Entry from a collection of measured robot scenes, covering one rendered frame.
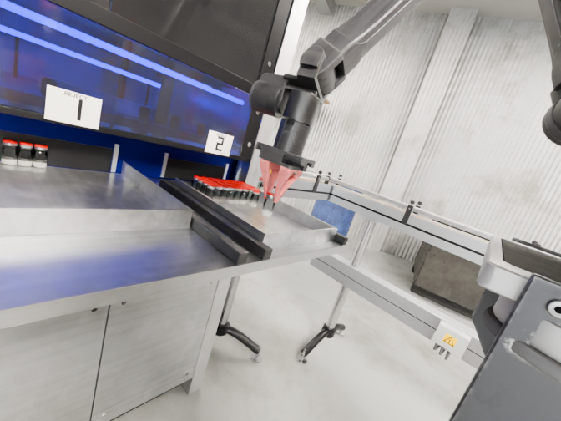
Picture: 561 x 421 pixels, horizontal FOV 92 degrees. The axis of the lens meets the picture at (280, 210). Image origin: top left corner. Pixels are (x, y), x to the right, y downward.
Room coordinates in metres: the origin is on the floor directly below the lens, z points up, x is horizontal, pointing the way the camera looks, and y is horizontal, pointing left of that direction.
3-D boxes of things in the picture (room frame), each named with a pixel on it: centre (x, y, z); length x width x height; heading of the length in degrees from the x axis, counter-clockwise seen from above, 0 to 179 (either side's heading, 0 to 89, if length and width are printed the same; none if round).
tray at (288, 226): (0.66, 0.06, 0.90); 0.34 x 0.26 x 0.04; 51
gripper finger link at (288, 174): (0.52, 0.03, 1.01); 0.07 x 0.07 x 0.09; 68
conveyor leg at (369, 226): (1.45, -0.49, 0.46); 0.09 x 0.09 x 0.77; 52
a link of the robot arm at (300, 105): (0.52, 0.02, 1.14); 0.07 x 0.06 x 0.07; 67
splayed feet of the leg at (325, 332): (1.45, -0.49, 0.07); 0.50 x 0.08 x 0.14; 142
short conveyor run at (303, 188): (1.32, 0.02, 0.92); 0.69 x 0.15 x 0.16; 142
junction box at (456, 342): (1.07, -0.86, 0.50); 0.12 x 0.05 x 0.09; 52
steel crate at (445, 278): (2.95, -2.11, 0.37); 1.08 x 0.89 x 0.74; 159
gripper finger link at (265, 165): (0.52, 0.02, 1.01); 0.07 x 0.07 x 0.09; 68
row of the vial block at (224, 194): (0.72, 0.13, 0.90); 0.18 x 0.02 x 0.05; 141
